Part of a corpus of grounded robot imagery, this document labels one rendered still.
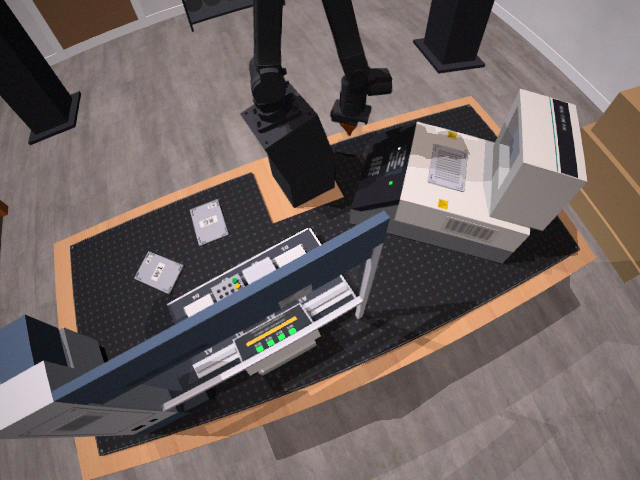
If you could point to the white thermal cycler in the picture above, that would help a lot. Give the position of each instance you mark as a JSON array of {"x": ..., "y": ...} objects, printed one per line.
[{"x": 442, "y": 187}]

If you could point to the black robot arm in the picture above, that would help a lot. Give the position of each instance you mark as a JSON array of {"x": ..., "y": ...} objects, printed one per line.
[{"x": 269, "y": 86}]

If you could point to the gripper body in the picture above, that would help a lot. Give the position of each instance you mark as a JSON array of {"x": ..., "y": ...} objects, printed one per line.
[{"x": 350, "y": 113}]

